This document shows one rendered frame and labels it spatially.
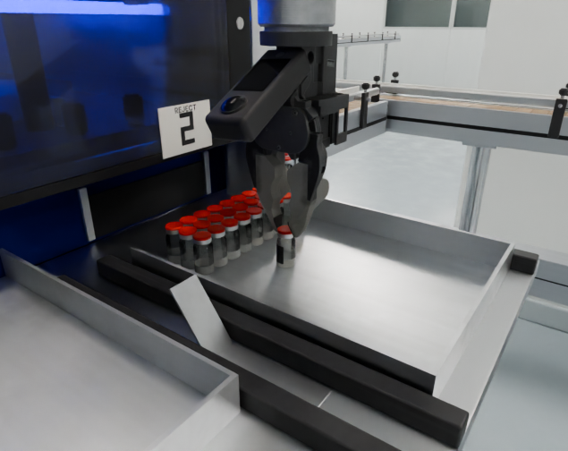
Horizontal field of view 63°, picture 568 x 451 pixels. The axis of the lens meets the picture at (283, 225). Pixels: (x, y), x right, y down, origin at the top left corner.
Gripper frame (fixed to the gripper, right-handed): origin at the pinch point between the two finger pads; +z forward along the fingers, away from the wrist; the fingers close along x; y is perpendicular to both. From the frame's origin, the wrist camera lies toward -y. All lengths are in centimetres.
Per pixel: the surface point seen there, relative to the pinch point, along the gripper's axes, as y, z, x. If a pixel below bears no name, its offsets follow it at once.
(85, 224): -9.9, 2.4, 23.6
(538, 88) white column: 152, 1, -1
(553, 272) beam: 93, 41, -23
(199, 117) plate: 3.7, -9.6, 15.9
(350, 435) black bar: -18.1, 3.4, -18.5
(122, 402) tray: -24.0, 5.2, -2.6
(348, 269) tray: 3.7, 5.2, -6.5
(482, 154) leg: 95, 13, 1
